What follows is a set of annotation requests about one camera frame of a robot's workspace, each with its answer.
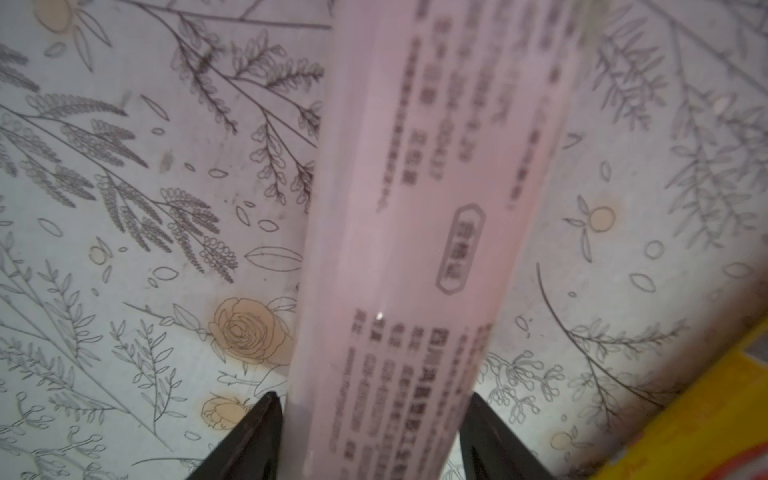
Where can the yellow plastic wrap roll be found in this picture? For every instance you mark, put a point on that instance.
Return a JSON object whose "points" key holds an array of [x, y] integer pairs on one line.
{"points": [[717, 429]]}

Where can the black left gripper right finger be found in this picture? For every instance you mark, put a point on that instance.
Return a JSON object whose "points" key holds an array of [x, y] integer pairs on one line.
{"points": [[491, 451]]}

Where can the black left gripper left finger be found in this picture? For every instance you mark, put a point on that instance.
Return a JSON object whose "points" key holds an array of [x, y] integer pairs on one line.
{"points": [[251, 450]]}

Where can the white green plastic wrap roll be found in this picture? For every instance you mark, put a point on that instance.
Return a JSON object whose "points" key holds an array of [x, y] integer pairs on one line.
{"points": [[440, 123]]}

